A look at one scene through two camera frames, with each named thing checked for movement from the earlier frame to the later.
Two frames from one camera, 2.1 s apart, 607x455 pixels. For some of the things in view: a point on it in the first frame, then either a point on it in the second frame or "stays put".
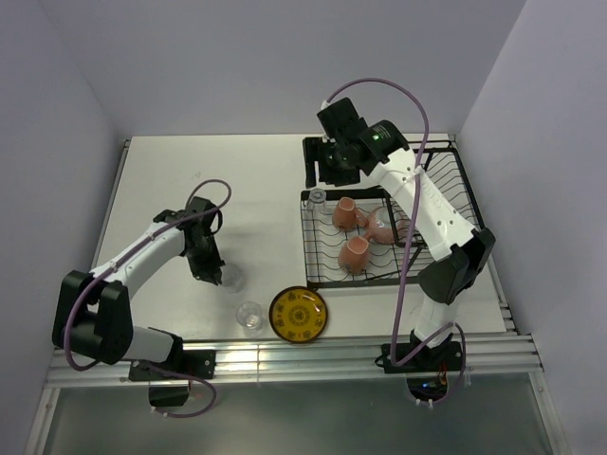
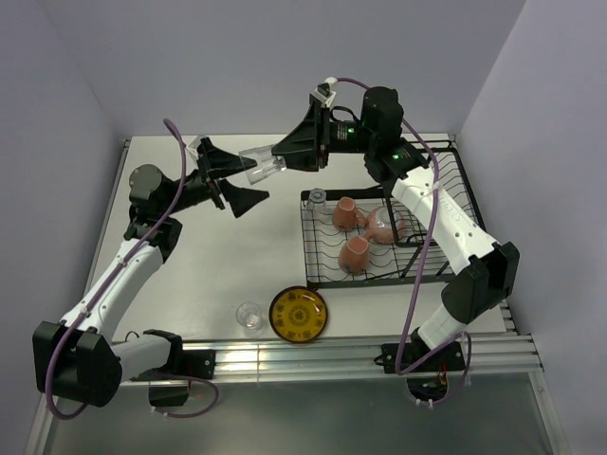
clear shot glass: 231,278 to 260,163
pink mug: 353,257 stays put
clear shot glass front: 248,315 stays put
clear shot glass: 317,200 stays put
